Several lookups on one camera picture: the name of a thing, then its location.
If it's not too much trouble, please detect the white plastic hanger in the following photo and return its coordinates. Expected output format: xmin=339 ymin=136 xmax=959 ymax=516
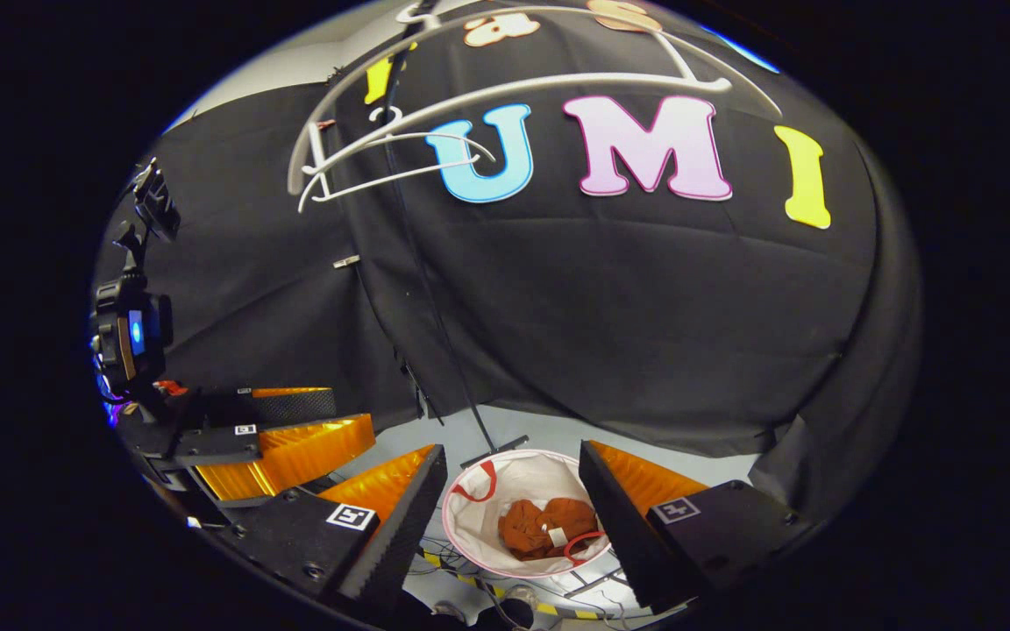
xmin=297 ymin=105 xmax=497 ymax=214
xmin=288 ymin=0 xmax=785 ymax=198

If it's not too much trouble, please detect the yellow black floor tape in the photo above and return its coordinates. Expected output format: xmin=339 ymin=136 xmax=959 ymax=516
xmin=422 ymin=550 xmax=602 ymax=620

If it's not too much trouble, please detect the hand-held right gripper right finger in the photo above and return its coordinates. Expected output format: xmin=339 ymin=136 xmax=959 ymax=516
xmin=577 ymin=438 xmax=822 ymax=615

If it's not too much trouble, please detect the orange corduroy jacket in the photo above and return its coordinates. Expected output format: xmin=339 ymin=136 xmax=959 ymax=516
xmin=498 ymin=498 xmax=602 ymax=562

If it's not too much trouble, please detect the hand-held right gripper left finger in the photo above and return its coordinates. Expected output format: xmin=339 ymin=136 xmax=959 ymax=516
xmin=223 ymin=443 xmax=450 ymax=607

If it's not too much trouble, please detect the black clothes rack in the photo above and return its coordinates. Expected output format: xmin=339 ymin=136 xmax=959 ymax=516
xmin=381 ymin=35 xmax=530 ymax=469

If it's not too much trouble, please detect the white laundry hamper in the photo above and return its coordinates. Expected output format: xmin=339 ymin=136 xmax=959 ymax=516
xmin=442 ymin=449 xmax=613 ymax=579

